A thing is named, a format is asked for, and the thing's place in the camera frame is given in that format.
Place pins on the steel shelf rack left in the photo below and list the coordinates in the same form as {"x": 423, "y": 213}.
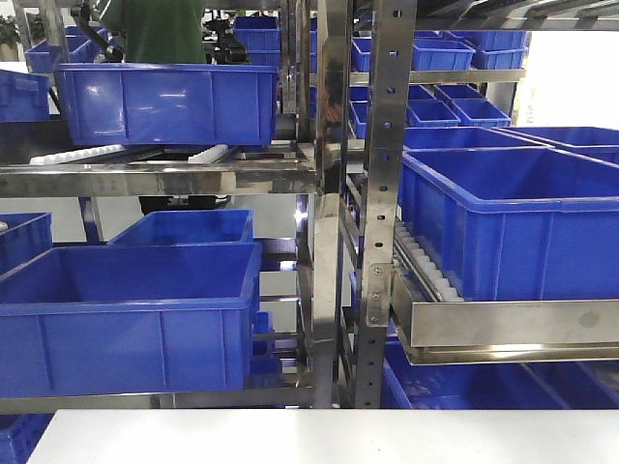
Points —
{"x": 314, "y": 172}

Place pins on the blue bin behind lower left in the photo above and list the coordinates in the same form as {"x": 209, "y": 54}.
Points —
{"x": 168, "y": 228}

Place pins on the steel roller shelf right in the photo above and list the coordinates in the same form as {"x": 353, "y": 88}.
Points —
{"x": 435, "y": 325}

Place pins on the large blue bin lower left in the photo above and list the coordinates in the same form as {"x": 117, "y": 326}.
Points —
{"x": 120, "y": 319}

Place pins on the large blue bin right shelf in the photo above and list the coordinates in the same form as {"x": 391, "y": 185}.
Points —
{"x": 515, "y": 224}

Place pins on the blue bin upper left shelf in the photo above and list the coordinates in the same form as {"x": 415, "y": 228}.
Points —
{"x": 181, "y": 104}

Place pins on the person in green shirt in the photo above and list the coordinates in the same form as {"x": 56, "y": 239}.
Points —
{"x": 156, "y": 32}

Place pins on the blue bin bottom right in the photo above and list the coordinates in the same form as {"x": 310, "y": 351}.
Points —
{"x": 499, "y": 386}

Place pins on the blue bin far left edge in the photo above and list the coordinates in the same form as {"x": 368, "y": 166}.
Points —
{"x": 24, "y": 97}

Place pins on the steel perforated upright post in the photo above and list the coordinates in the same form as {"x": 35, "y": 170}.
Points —
{"x": 393, "y": 28}

